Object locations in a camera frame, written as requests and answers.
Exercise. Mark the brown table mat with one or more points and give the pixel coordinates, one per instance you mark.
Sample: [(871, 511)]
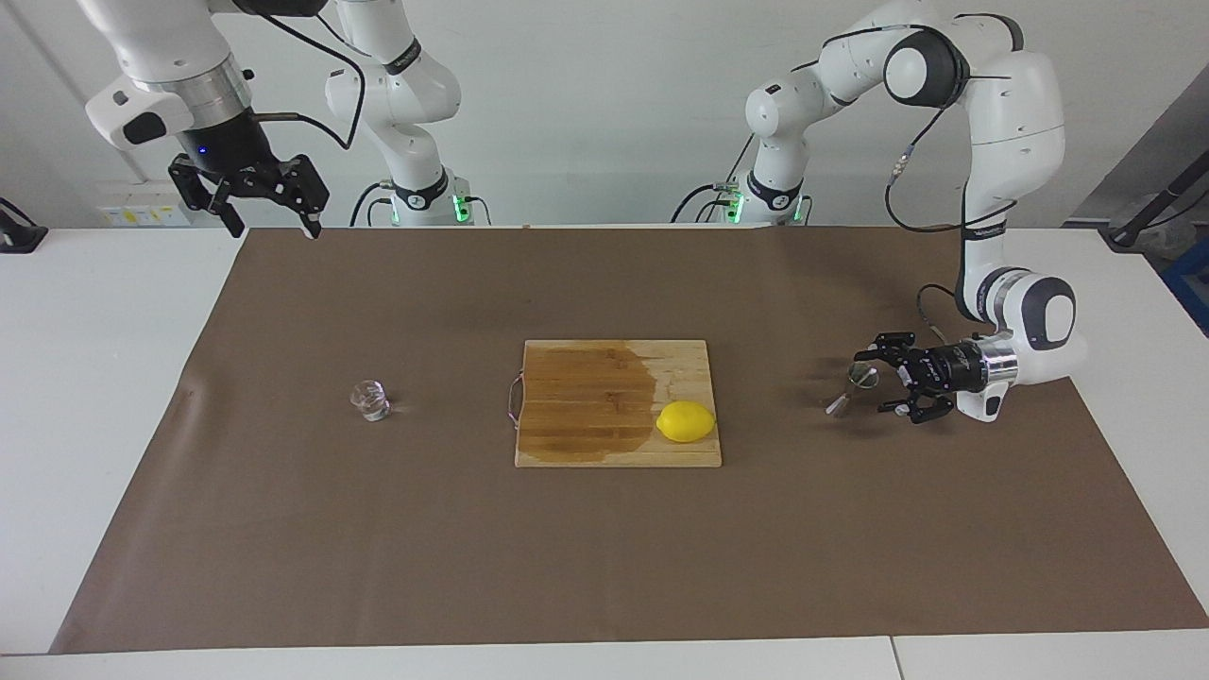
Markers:
[(378, 567)]

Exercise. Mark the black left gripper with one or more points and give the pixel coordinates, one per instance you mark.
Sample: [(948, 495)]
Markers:
[(945, 368)]

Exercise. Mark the yellow lemon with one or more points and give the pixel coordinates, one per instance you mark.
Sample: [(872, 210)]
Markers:
[(686, 422)]

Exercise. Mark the wooden cutting board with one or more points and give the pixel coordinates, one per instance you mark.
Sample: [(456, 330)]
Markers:
[(586, 397)]

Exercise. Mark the black stand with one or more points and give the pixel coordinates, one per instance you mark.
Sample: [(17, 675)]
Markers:
[(1129, 231)]

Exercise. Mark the white wall socket strip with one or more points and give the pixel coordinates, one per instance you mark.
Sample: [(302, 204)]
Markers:
[(142, 215)]

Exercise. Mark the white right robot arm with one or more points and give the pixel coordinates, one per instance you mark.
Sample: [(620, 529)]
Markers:
[(397, 94)]

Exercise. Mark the small clear glass cup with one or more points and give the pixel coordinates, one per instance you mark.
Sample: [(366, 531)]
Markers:
[(370, 401)]

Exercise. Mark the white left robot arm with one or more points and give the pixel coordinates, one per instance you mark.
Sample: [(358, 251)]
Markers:
[(1011, 123)]

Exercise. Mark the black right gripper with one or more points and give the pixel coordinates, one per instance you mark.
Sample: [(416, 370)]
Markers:
[(227, 146)]

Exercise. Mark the black clamp mount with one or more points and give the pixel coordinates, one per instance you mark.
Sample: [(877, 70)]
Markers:
[(19, 236)]

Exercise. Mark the blue crate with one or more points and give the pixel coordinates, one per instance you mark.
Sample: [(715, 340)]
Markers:
[(1192, 283)]

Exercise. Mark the steel double jigger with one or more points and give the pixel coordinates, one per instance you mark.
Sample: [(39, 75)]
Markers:
[(861, 378)]

